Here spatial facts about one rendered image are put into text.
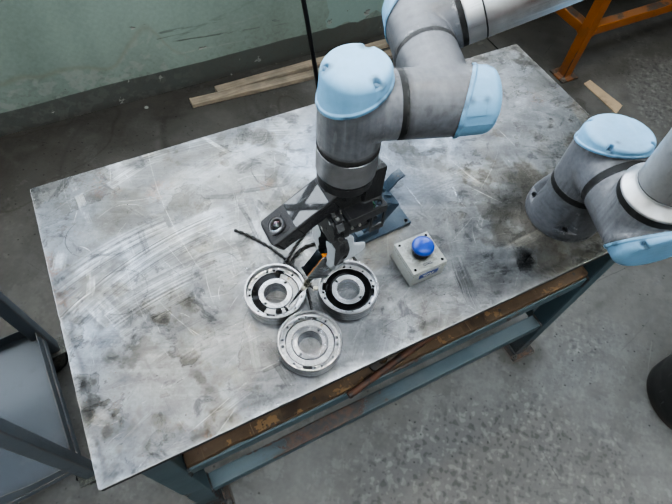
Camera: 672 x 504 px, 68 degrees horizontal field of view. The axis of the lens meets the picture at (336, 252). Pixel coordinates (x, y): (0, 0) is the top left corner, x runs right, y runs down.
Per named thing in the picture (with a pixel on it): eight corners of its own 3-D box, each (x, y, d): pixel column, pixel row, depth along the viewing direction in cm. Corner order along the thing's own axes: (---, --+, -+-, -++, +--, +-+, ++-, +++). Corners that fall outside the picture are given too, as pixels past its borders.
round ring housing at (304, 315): (339, 381, 81) (340, 373, 78) (274, 376, 81) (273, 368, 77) (342, 322, 87) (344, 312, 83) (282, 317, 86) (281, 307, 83)
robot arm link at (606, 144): (601, 154, 97) (641, 100, 86) (631, 209, 90) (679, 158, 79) (543, 158, 96) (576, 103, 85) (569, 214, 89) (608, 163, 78)
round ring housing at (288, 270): (300, 332, 85) (300, 322, 82) (240, 323, 85) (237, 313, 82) (310, 278, 91) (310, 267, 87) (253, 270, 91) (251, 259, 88)
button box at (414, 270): (409, 287, 91) (414, 274, 87) (390, 257, 94) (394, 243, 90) (446, 271, 93) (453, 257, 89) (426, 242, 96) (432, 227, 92)
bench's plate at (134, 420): (103, 493, 73) (98, 491, 71) (34, 195, 100) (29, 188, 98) (684, 218, 105) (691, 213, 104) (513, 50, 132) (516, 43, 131)
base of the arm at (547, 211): (566, 174, 107) (588, 141, 99) (615, 226, 101) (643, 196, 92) (510, 196, 103) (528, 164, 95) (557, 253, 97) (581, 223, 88)
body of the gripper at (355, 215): (383, 231, 71) (396, 175, 61) (330, 254, 69) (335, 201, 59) (356, 193, 75) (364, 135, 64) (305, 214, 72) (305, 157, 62)
